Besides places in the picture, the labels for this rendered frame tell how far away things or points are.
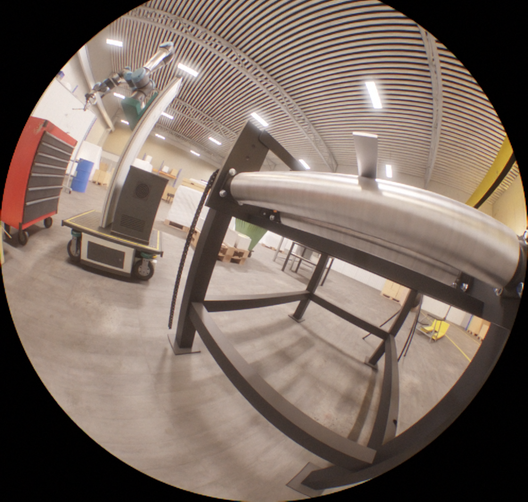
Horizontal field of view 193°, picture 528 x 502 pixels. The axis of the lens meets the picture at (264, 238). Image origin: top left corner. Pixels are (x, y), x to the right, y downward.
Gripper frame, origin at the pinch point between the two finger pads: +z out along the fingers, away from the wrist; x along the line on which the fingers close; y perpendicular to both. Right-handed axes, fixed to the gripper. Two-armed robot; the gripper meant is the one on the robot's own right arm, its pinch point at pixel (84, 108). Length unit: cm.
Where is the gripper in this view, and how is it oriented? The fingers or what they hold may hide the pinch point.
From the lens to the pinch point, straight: 211.3
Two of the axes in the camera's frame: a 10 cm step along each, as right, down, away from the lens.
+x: -6.6, -2.9, 6.9
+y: 7.2, 0.2, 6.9
